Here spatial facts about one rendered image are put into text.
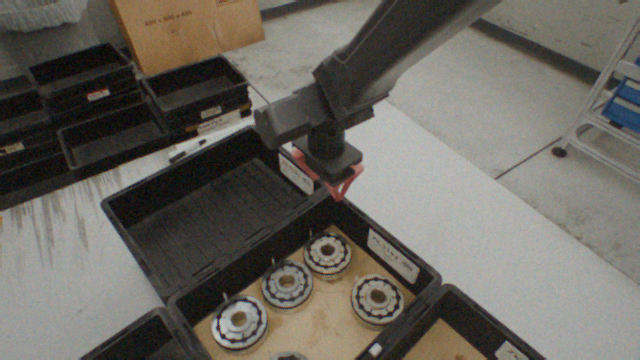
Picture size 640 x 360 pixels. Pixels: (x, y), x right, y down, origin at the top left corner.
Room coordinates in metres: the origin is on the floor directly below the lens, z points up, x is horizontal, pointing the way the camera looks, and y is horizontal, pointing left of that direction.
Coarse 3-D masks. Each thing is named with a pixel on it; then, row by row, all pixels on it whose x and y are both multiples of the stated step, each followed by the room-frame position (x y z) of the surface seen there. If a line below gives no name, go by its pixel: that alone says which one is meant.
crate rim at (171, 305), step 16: (304, 208) 0.51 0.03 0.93; (352, 208) 0.51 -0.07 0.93; (288, 224) 0.47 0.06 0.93; (368, 224) 0.47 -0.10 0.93; (256, 240) 0.43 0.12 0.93; (240, 256) 0.39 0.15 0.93; (416, 256) 0.39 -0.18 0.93; (208, 272) 0.36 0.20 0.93; (432, 272) 0.36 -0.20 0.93; (192, 288) 0.33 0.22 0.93; (432, 288) 0.33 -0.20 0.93; (176, 304) 0.30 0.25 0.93; (416, 304) 0.30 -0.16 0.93; (176, 320) 0.27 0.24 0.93; (400, 320) 0.27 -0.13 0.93; (192, 336) 0.25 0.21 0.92; (384, 336) 0.24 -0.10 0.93
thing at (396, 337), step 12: (444, 288) 0.33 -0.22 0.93; (456, 288) 0.33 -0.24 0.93; (432, 300) 0.30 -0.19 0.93; (468, 300) 0.30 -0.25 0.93; (420, 312) 0.28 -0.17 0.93; (480, 312) 0.28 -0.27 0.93; (408, 324) 0.26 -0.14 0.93; (492, 324) 0.26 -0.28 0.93; (396, 336) 0.24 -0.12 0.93; (504, 336) 0.25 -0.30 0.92; (516, 336) 0.24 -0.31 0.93; (384, 348) 0.22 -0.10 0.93; (528, 348) 0.22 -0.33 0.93
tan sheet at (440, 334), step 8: (440, 320) 0.31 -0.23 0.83; (432, 328) 0.30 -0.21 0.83; (440, 328) 0.30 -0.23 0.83; (448, 328) 0.30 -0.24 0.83; (424, 336) 0.28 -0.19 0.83; (432, 336) 0.28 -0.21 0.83; (440, 336) 0.28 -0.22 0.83; (448, 336) 0.28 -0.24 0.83; (456, 336) 0.28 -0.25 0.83; (416, 344) 0.27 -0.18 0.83; (424, 344) 0.27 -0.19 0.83; (432, 344) 0.27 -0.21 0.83; (440, 344) 0.27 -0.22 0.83; (448, 344) 0.27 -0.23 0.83; (456, 344) 0.27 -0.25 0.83; (464, 344) 0.27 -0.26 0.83; (408, 352) 0.25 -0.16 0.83; (416, 352) 0.25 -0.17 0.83; (424, 352) 0.25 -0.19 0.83; (432, 352) 0.25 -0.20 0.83; (440, 352) 0.25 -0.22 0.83; (448, 352) 0.25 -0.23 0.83; (456, 352) 0.25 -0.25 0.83; (464, 352) 0.25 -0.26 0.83; (472, 352) 0.25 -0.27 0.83
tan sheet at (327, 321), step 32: (352, 256) 0.45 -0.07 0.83; (256, 288) 0.38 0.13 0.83; (320, 288) 0.38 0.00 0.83; (288, 320) 0.31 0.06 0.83; (320, 320) 0.31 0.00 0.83; (352, 320) 0.31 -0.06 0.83; (224, 352) 0.25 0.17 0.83; (256, 352) 0.25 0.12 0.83; (320, 352) 0.25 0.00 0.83; (352, 352) 0.25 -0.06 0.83
